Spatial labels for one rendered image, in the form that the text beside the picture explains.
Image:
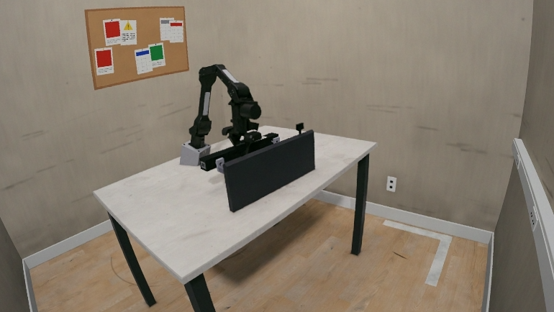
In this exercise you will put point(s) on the black rectangular panel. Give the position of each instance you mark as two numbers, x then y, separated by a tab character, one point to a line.
259	173

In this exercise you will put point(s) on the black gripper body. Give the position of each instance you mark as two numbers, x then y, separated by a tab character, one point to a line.
240	127

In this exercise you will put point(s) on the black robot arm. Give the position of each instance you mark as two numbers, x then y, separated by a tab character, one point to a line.
241	107

